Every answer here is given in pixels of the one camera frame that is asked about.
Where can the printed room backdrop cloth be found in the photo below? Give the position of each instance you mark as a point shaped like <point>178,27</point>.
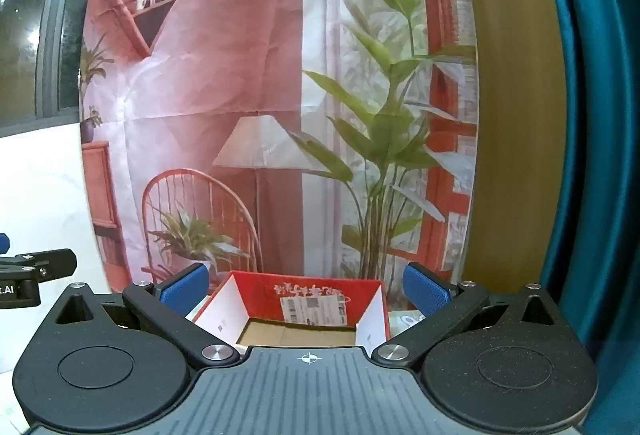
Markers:
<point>225,65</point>

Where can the dark window with frame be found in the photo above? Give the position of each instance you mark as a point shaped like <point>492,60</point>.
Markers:
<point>45,15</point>

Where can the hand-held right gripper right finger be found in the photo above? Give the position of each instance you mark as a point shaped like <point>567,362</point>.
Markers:
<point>425,290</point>

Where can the checked rabbit print tablecloth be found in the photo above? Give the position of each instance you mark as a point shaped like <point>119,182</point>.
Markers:
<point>402,320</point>

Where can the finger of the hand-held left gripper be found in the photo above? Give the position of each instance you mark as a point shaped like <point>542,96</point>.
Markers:
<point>55,262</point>
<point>4,244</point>

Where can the teal curtain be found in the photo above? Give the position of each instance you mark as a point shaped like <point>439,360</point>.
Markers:
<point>600,115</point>

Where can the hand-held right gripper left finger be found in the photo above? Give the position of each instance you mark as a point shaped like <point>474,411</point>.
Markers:
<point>184,291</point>

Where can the red strawberry print box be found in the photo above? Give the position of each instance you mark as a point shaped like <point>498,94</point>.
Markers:
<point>260,290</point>

